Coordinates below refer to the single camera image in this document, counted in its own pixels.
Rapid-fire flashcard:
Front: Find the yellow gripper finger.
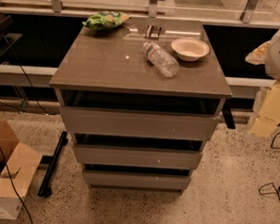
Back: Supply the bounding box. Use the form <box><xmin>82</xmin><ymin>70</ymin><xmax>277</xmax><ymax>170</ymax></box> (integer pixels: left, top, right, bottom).
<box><xmin>245</xmin><ymin>82</ymin><xmax>280</xmax><ymax>142</ymax></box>

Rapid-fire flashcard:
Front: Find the white paper bowl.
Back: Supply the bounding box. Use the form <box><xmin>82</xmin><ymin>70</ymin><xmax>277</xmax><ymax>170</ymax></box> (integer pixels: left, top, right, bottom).
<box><xmin>171</xmin><ymin>38</ymin><xmax>210</xmax><ymax>62</ymax></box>

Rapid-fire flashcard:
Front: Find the black cable over box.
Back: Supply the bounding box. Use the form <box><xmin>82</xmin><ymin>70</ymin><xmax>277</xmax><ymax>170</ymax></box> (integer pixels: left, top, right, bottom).
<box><xmin>0</xmin><ymin>128</ymin><xmax>40</xmax><ymax>224</ymax></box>

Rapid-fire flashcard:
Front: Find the grey middle drawer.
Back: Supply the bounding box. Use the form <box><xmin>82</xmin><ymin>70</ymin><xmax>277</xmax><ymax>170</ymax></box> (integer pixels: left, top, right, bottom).
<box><xmin>73</xmin><ymin>145</ymin><xmax>203</xmax><ymax>169</ymax></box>

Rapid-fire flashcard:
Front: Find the grey drawer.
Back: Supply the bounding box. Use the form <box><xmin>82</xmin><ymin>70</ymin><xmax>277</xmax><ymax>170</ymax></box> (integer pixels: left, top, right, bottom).
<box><xmin>60</xmin><ymin>106</ymin><xmax>218</xmax><ymax>141</ymax></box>
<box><xmin>82</xmin><ymin>170</ymin><xmax>191</xmax><ymax>190</ymax></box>
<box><xmin>73</xmin><ymin>145</ymin><xmax>203</xmax><ymax>169</ymax></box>

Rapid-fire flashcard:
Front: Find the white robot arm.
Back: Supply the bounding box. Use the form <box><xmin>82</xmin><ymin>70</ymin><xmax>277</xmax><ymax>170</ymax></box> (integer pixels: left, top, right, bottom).
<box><xmin>245</xmin><ymin>29</ymin><xmax>280</xmax><ymax>143</ymax></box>

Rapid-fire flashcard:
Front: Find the grey drawer cabinet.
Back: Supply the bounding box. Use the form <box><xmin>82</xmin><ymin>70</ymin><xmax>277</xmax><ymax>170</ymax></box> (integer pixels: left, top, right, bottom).
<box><xmin>43</xmin><ymin>12</ymin><xmax>237</xmax><ymax>198</ymax></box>

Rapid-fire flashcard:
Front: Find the clear plastic water bottle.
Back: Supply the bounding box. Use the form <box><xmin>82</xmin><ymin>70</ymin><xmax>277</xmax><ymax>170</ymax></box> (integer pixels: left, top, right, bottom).
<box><xmin>143</xmin><ymin>42</ymin><xmax>179</xmax><ymax>78</ymax></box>

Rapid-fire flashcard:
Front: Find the green chip bag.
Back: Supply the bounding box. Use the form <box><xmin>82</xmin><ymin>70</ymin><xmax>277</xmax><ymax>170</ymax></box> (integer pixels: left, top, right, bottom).
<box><xmin>83</xmin><ymin>11</ymin><xmax>130</xmax><ymax>31</ymax></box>

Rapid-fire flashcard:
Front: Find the small metal clip object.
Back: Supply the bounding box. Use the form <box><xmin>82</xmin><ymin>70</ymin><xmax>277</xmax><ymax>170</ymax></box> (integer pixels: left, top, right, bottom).
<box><xmin>145</xmin><ymin>24</ymin><xmax>162</xmax><ymax>40</ymax></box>

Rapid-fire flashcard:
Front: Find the black cable on floor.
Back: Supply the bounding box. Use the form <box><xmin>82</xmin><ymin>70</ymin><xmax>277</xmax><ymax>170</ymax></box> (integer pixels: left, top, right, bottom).
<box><xmin>257</xmin><ymin>180</ymin><xmax>280</xmax><ymax>204</ymax></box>

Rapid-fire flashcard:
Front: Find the black metal stand bar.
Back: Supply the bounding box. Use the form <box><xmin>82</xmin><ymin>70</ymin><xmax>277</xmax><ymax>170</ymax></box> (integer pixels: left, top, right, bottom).
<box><xmin>38</xmin><ymin>132</ymin><xmax>68</xmax><ymax>198</ymax></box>

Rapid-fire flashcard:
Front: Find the grey top drawer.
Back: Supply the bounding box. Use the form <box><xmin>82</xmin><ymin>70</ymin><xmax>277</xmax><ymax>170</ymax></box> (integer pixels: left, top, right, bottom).
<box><xmin>60</xmin><ymin>106</ymin><xmax>218</xmax><ymax>141</ymax></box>

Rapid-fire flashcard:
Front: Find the grey bottom drawer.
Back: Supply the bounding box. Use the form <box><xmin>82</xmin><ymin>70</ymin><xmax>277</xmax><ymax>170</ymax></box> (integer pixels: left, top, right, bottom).
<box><xmin>82</xmin><ymin>170</ymin><xmax>191</xmax><ymax>190</ymax></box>

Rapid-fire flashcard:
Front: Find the cardboard box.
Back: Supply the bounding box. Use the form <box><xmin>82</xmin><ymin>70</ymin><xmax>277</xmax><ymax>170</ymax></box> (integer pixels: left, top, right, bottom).
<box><xmin>0</xmin><ymin>120</ymin><xmax>41</xmax><ymax>219</ymax></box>

